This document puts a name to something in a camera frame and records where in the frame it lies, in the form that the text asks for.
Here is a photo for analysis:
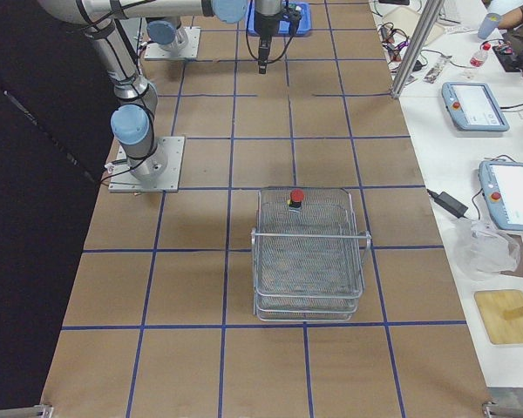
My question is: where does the black power adapter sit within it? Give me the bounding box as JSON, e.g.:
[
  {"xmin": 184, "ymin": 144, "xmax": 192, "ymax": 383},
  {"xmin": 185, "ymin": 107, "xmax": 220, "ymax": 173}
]
[{"xmin": 432, "ymin": 192, "xmax": 468, "ymax": 219}]

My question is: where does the far teach pendant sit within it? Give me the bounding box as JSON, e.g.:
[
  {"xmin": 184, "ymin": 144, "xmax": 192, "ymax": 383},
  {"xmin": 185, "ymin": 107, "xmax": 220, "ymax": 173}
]
[{"xmin": 441, "ymin": 82, "xmax": 510, "ymax": 132}]

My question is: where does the plastic water bottle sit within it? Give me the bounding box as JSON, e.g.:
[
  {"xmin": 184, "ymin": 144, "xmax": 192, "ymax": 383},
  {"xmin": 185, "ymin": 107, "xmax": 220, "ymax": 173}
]
[{"xmin": 469, "ymin": 42, "xmax": 492, "ymax": 69}]

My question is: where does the red emergency stop button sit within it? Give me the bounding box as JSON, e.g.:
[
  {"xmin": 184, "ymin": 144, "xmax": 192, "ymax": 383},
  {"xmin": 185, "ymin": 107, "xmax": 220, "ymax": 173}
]
[{"xmin": 287, "ymin": 188, "xmax": 305, "ymax": 212}]

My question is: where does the teach pendant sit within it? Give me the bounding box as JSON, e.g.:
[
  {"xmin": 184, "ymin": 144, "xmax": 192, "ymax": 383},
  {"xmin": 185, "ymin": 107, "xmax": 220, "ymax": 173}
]
[
  {"xmin": 479, "ymin": 160, "xmax": 523, "ymax": 232},
  {"xmin": 441, "ymin": 82, "xmax": 510, "ymax": 132}
]

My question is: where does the aluminium frame post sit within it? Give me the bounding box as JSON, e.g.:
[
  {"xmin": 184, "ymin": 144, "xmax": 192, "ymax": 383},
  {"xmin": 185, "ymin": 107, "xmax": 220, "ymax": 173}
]
[{"xmin": 391, "ymin": 0, "xmax": 444, "ymax": 99}]

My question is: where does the beige plastic tray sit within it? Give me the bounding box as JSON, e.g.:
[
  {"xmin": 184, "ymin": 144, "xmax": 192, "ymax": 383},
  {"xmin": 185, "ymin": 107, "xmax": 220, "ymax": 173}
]
[{"xmin": 383, "ymin": 6, "xmax": 445, "ymax": 45}]

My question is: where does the wooden board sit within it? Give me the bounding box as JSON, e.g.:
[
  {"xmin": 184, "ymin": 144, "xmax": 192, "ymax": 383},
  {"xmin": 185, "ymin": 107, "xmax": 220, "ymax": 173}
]
[{"xmin": 474, "ymin": 289, "xmax": 523, "ymax": 345}]

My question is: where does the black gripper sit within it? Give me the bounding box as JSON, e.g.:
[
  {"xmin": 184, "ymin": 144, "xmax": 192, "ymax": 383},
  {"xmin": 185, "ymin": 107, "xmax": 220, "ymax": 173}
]
[{"xmin": 254, "ymin": 0, "xmax": 285, "ymax": 74}]

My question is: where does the wire mesh shelf basket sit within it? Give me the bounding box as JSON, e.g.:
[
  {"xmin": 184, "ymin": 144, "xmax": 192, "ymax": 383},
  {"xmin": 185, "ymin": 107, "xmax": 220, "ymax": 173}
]
[{"xmin": 251, "ymin": 187, "xmax": 371, "ymax": 322}]

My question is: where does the blue plastic tray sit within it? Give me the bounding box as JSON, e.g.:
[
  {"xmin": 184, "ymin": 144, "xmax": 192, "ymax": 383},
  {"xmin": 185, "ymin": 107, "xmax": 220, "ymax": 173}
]
[{"xmin": 245, "ymin": 1, "xmax": 313, "ymax": 37}]

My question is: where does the near teach pendant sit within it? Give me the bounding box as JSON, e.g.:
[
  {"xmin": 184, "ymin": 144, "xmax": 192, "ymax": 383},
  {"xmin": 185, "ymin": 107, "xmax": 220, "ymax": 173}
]
[{"xmin": 479, "ymin": 160, "xmax": 523, "ymax": 232}]

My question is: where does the clear plastic bag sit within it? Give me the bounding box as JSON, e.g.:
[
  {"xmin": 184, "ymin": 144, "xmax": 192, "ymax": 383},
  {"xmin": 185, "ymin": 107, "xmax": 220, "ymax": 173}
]
[{"xmin": 453, "ymin": 219, "xmax": 521, "ymax": 280}]

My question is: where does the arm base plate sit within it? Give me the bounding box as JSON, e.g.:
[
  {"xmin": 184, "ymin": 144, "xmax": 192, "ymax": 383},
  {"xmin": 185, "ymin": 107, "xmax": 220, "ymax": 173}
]
[
  {"xmin": 144, "ymin": 21, "xmax": 200, "ymax": 61},
  {"xmin": 106, "ymin": 136, "xmax": 185, "ymax": 192}
]

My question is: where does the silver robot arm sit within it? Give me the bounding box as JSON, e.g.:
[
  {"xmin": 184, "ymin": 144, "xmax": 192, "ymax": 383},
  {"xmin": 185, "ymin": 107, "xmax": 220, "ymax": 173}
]
[
  {"xmin": 40, "ymin": 1, "xmax": 247, "ymax": 191},
  {"xmin": 146, "ymin": 17, "xmax": 188, "ymax": 51}
]

